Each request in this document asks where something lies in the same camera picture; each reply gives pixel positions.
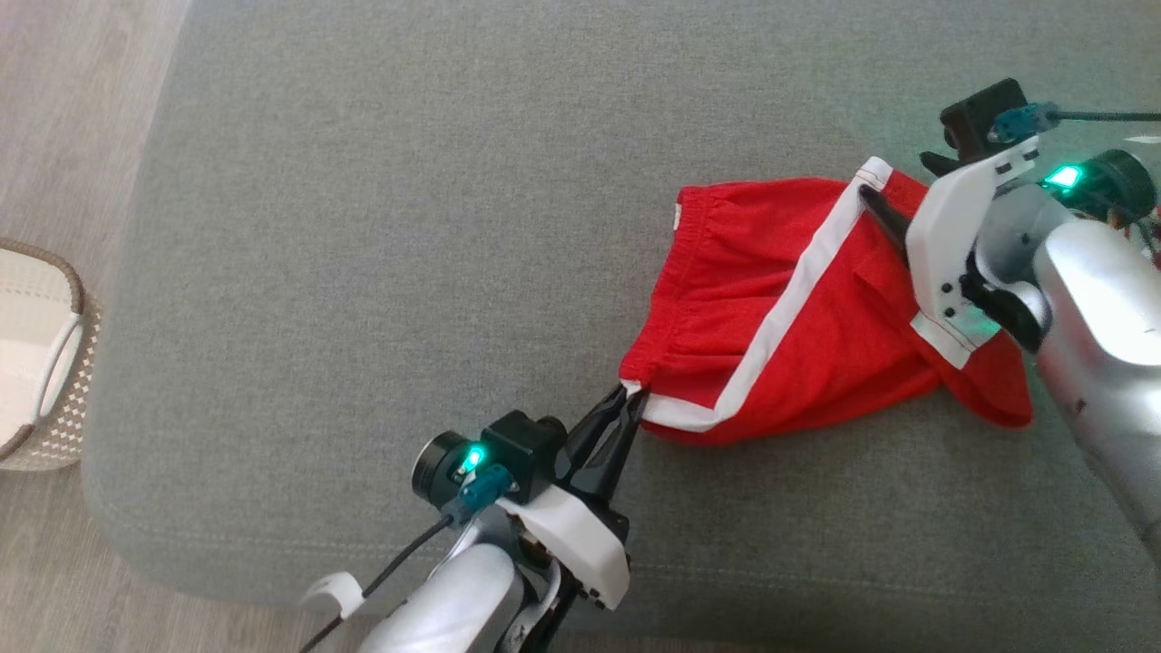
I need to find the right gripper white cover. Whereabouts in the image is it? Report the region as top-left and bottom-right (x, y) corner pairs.
(856, 135), (1043, 369)

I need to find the right camera cable teal plug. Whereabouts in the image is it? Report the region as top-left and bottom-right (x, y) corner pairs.
(988, 101), (1161, 145)

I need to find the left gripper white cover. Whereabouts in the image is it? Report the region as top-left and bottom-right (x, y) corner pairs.
(507, 382), (650, 611)

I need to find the woven laundry basket white liner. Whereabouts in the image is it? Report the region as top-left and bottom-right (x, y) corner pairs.
(0, 237), (103, 473)

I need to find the red shorts white stripe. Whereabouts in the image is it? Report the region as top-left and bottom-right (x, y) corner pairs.
(619, 155), (1036, 446)

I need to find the grey sofa seat cushion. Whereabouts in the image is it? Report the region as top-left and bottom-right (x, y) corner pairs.
(80, 0), (1161, 638)

